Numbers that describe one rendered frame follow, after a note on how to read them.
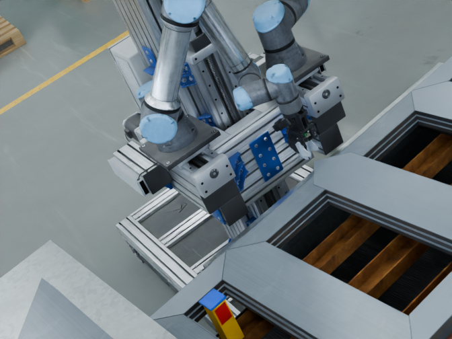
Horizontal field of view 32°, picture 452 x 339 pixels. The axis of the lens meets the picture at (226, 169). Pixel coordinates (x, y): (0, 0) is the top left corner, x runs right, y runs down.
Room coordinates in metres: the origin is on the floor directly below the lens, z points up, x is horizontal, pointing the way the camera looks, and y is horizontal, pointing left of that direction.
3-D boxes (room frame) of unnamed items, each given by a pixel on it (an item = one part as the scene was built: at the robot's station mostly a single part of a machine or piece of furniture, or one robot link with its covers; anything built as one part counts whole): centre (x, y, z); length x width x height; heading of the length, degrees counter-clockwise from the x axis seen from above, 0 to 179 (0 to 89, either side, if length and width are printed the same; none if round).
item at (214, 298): (1.70, 0.19, 0.88); 0.06 x 0.06 x 0.02; 25
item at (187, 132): (2.36, 0.11, 1.09); 0.15 x 0.15 x 0.10
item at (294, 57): (2.52, -0.36, 1.09); 0.15 x 0.15 x 0.10
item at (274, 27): (2.53, -0.37, 1.20); 0.13 x 0.12 x 0.14; 135
